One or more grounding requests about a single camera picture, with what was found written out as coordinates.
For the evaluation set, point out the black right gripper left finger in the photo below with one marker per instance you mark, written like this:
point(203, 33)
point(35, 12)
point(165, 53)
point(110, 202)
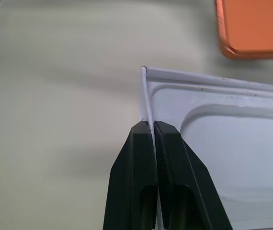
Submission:
point(129, 172)

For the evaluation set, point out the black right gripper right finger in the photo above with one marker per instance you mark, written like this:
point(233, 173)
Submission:
point(182, 167)

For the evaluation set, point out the white plastic tray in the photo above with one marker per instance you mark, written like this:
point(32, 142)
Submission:
point(222, 148)

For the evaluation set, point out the orange tray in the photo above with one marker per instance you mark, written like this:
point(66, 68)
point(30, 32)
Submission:
point(256, 26)

